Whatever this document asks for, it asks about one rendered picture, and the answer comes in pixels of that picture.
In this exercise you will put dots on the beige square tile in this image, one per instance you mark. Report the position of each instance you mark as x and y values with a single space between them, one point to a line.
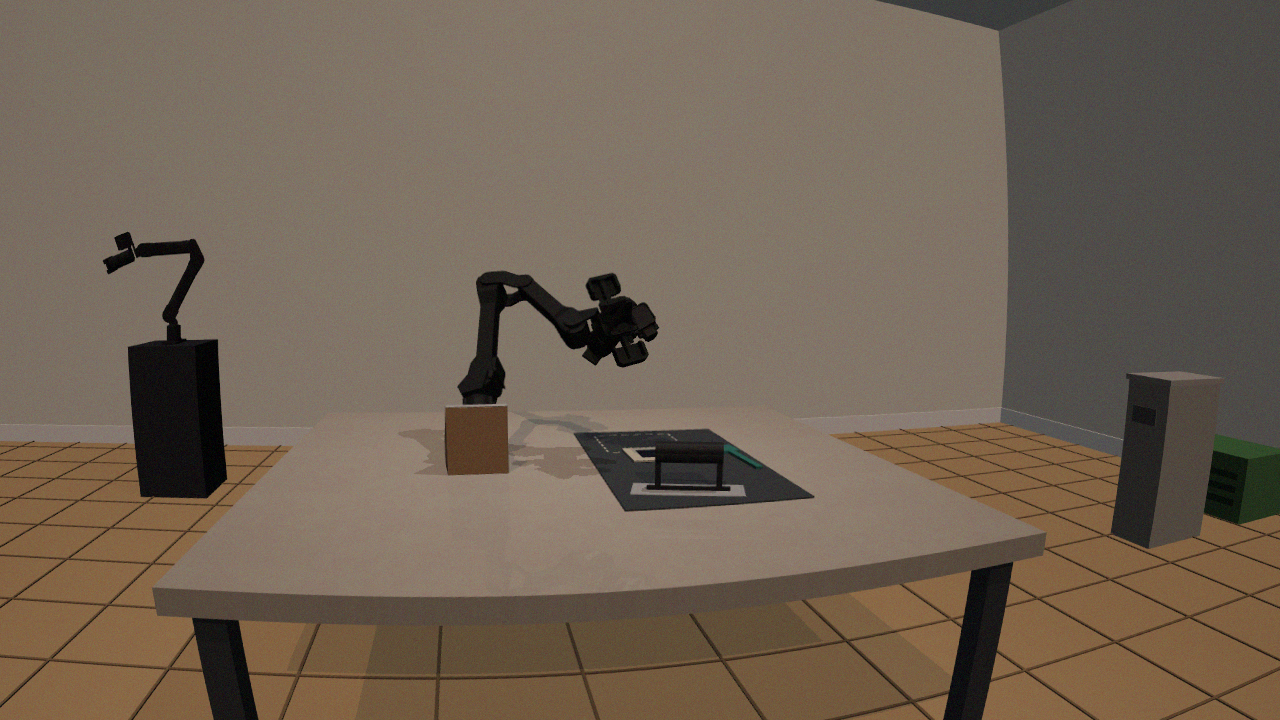
640 454

